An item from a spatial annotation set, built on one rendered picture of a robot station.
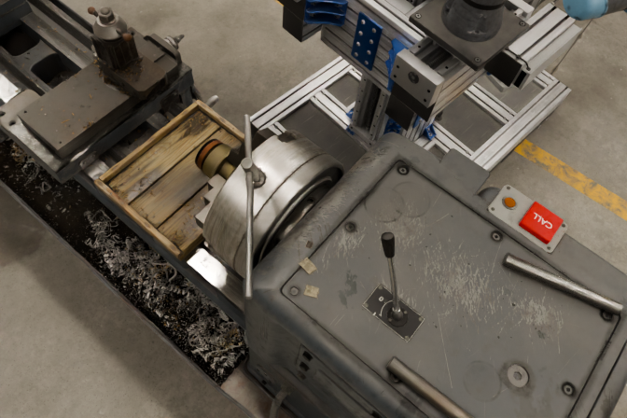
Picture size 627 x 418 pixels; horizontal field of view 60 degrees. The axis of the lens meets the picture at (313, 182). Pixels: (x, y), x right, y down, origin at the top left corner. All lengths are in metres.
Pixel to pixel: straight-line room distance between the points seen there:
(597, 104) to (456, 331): 2.40
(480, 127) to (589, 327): 1.63
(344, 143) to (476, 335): 1.51
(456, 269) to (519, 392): 0.21
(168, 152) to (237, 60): 1.45
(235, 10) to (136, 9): 0.52
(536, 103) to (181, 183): 1.81
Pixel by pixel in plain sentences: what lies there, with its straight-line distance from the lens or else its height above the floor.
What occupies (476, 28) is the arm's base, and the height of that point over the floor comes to 1.19.
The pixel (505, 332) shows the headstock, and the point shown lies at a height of 1.25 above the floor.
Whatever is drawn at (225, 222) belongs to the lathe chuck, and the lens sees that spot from 1.06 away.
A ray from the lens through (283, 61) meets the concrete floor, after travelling 2.89.
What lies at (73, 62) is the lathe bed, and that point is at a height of 0.86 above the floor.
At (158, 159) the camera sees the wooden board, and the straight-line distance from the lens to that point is 1.49.
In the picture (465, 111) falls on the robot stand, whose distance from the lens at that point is 2.59.
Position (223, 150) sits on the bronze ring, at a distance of 1.20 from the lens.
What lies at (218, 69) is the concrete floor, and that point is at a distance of 2.85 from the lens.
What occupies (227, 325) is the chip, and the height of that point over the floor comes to 0.54.
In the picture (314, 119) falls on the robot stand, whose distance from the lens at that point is 2.40.
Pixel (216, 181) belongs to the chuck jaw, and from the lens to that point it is 1.19.
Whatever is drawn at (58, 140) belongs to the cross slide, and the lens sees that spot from 1.48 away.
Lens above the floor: 2.12
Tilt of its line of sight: 59 degrees down
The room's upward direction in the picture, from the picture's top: 9 degrees clockwise
